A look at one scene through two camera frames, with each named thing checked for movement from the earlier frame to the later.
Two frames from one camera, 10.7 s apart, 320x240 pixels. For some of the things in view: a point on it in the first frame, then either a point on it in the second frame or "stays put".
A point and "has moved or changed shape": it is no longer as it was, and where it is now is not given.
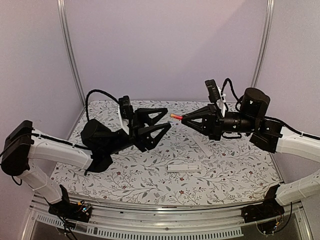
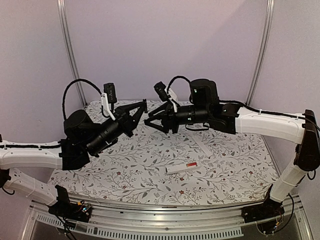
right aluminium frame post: (268, 24) stays put
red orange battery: (179, 117) has moved or changed shape
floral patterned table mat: (184, 164) stays put
